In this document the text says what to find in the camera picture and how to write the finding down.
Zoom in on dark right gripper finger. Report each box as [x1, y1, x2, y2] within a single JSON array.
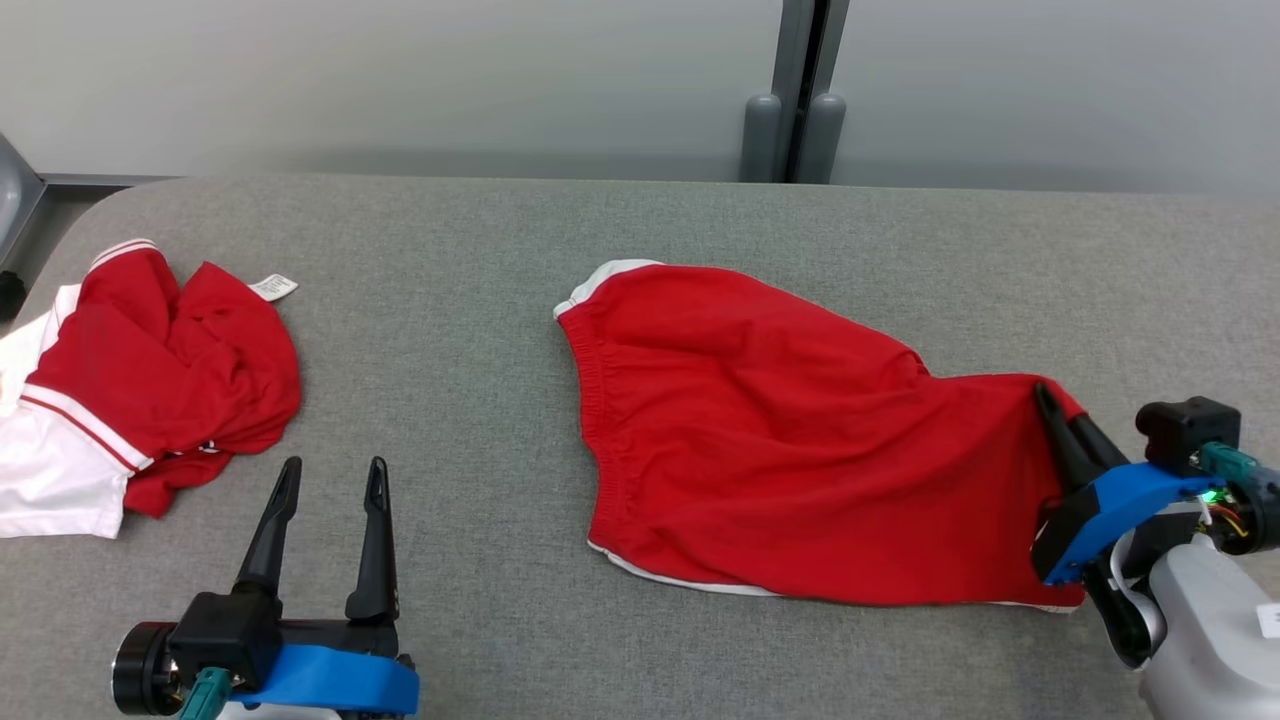
[[1064, 411, 1133, 473], [1032, 381, 1098, 498]]

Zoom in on red shorts with white trim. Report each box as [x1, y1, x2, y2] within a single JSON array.
[[552, 257, 1093, 614]]

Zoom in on black right cable, teal plug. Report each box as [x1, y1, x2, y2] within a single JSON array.
[[1198, 441, 1263, 483]]

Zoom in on red white basketball jersey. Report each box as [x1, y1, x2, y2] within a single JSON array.
[[0, 237, 304, 542]]

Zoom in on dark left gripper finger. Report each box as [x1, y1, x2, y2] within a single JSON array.
[[234, 456, 304, 598], [344, 456, 401, 623]]

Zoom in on grey wall partition post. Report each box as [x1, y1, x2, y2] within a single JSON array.
[[739, 0, 852, 187]]

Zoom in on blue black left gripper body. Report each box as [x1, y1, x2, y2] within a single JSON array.
[[111, 618, 422, 720]]

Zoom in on grey metal cart with caster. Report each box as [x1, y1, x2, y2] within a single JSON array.
[[0, 130, 48, 323]]

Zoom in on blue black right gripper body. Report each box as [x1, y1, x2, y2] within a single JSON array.
[[1031, 460, 1280, 588]]

